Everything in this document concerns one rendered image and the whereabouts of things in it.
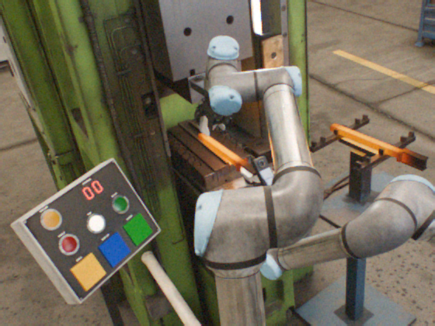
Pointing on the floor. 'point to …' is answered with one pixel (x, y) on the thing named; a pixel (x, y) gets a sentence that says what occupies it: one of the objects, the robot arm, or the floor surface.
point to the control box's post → (111, 303)
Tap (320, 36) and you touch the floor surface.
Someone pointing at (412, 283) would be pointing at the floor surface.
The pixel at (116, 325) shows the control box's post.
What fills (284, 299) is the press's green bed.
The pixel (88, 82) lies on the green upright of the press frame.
